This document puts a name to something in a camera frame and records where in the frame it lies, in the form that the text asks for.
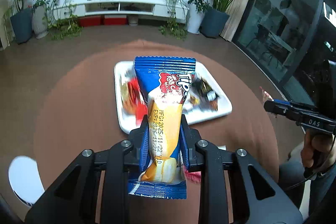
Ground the red white snack packet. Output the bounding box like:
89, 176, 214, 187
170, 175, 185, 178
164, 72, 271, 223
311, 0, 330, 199
260, 86, 277, 119

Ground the black snack package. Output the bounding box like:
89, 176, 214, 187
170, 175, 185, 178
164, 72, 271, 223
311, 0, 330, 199
192, 79, 219, 111

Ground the blue Tipo biscuit pack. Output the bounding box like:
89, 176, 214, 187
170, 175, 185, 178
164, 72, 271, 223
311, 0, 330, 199
127, 56, 196, 199

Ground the person's right hand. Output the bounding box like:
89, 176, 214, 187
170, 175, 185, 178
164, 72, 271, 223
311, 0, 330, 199
301, 129, 335, 172

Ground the red wafer packet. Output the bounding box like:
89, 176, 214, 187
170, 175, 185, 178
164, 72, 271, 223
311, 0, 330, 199
183, 169, 202, 184

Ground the white plastic tray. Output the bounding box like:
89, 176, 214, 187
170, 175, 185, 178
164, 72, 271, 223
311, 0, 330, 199
114, 61, 232, 134

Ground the red snack bag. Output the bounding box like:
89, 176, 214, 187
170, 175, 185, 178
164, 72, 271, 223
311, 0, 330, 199
123, 77, 147, 125

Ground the white chair seat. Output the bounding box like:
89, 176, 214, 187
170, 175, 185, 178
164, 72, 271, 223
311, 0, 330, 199
8, 156, 45, 207

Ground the white TV cabinet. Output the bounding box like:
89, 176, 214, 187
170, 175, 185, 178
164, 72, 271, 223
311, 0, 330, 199
53, 0, 188, 23

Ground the white pot trailing plant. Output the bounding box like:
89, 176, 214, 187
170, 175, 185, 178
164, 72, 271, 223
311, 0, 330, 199
187, 0, 211, 34

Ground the red storage box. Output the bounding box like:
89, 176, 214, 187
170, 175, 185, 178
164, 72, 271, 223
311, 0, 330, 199
78, 15, 103, 27
104, 14, 127, 26

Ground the white plant pot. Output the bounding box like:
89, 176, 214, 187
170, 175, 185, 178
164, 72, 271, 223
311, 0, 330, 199
32, 5, 49, 39

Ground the dark blue plant pot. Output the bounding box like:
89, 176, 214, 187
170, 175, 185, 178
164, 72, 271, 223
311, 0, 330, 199
10, 8, 33, 44

